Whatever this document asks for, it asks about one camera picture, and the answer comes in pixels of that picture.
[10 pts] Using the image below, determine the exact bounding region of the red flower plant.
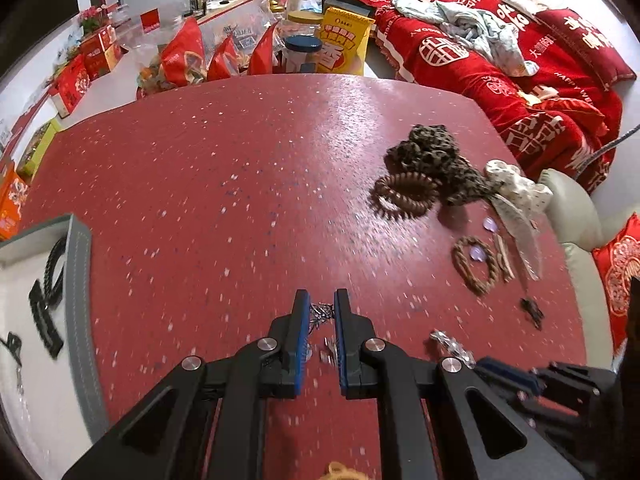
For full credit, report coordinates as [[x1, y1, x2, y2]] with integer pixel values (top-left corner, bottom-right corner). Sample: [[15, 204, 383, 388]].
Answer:
[[77, 5, 114, 34]]

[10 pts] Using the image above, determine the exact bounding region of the pile of pale clothes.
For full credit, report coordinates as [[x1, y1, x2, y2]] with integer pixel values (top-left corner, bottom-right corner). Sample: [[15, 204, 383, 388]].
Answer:
[[392, 0, 539, 77]]

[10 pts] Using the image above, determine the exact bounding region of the red embroidered cushion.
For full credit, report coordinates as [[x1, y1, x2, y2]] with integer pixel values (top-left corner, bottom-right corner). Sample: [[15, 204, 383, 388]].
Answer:
[[592, 213, 640, 357]]

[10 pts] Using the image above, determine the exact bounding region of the small black bow clip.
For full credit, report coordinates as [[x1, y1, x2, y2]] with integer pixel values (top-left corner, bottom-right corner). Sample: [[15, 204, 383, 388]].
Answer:
[[519, 297, 545, 330]]

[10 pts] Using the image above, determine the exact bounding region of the jar with yellow lid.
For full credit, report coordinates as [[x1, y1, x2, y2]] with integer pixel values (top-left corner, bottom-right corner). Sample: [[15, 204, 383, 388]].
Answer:
[[287, 10, 325, 39]]

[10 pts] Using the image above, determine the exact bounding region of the large black hair claw clip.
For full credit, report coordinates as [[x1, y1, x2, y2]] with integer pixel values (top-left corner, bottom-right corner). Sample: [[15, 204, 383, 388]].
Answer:
[[28, 280, 65, 359]]

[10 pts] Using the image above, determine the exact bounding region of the small black hair claw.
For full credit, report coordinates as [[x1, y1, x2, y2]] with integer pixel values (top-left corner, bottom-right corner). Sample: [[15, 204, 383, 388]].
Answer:
[[0, 333, 24, 365]]

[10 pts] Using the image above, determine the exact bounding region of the dark cable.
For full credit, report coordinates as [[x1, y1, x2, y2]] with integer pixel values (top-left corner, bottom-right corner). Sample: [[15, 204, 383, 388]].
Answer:
[[575, 124, 640, 182]]

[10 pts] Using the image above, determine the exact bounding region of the silver dangle earring pair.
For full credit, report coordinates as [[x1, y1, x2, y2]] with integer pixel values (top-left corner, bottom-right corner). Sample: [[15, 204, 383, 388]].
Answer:
[[306, 302, 336, 364]]

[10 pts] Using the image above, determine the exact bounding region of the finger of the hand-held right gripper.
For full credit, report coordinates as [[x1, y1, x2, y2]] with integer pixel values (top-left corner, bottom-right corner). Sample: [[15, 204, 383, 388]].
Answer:
[[474, 356, 545, 395], [512, 392, 571, 433]]

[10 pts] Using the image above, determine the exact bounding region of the leopard print scrunchie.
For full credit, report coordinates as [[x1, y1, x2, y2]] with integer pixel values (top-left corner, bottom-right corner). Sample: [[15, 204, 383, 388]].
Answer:
[[383, 123, 502, 207]]

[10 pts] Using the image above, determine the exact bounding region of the orange flower hair tie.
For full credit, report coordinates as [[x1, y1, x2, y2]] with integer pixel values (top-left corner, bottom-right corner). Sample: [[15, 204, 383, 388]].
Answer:
[[327, 462, 371, 480]]

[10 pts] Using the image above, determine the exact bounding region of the black spiral hair tie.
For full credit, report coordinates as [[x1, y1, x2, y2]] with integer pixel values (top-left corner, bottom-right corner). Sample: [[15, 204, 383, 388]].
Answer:
[[42, 236, 69, 307]]

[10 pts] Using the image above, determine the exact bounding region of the shallow grey cardboard box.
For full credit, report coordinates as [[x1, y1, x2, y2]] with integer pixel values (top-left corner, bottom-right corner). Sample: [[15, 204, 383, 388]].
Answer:
[[0, 214, 110, 463]]

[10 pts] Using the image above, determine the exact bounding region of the large red snack bag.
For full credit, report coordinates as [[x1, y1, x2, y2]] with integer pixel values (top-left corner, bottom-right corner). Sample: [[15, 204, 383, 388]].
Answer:
[[159, 17, 207, 92]]

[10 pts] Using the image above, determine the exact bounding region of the orange gift box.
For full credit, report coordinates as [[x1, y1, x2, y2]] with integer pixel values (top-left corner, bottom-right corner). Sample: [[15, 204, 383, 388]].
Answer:
[[0, 162, 29, 241]]

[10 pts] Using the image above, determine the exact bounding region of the silver rhinestone hair clip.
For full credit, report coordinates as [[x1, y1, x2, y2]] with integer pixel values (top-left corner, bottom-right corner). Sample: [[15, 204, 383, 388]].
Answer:
[[430, 329, 477, 367]]

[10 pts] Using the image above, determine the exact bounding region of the red gift box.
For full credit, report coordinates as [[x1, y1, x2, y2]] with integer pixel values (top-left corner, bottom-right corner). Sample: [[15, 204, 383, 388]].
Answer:
[[52, 54, 91, 116], [80, 27, 124, 81]]

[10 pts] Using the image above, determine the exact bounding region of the black framed box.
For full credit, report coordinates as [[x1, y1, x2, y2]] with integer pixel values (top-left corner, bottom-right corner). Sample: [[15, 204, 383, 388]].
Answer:
[[322, 0, 376, 16]]

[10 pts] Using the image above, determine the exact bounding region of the green gift box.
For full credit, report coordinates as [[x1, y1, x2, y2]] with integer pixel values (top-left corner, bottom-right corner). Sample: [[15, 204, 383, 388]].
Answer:
[[17, 119, 61, 179]]

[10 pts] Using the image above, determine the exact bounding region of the jar with blue lid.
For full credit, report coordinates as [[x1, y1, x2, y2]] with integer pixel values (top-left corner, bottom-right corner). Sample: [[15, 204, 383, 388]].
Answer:
[[282, 35, 324, 75]]

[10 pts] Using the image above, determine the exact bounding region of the tan hair pin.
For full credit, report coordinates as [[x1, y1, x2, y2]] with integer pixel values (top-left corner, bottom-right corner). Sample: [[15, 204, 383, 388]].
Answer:
[[492, 234, 516, 283]]

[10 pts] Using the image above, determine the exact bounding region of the red printed sofa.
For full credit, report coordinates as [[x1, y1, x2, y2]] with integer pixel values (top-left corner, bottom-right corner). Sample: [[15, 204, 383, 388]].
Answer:
[[334, 0, 639, 197]]

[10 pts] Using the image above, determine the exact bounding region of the brown braided bracelet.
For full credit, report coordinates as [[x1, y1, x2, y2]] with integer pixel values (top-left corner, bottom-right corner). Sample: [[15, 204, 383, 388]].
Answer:
[[452, 235, 501, 296]]

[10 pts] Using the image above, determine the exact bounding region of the brown spiral hair tie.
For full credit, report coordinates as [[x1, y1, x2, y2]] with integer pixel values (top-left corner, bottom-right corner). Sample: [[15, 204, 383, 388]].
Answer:
[[372, 171, 441, 221]]

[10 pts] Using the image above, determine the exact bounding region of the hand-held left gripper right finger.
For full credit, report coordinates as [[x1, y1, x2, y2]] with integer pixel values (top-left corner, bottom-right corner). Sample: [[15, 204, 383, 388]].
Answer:
[[334, 288, 583, 480]]

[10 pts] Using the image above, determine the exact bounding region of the yellow snack bag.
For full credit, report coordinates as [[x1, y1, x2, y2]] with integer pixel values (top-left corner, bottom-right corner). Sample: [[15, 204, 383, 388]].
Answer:
[[315, 5, 376, 77]]

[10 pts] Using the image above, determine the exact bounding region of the white polka dot hair bow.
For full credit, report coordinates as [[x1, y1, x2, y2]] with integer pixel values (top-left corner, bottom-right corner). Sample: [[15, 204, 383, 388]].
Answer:
[[483, 159, 554, 281]]

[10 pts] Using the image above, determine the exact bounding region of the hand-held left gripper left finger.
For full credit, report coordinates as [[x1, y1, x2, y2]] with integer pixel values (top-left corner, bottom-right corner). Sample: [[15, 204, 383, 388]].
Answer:
[[62, 289, 312, 480]]

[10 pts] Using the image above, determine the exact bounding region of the beige leather armchair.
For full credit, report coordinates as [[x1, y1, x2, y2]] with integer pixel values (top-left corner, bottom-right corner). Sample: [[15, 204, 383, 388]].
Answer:
[[537, 168, 640, 367]]

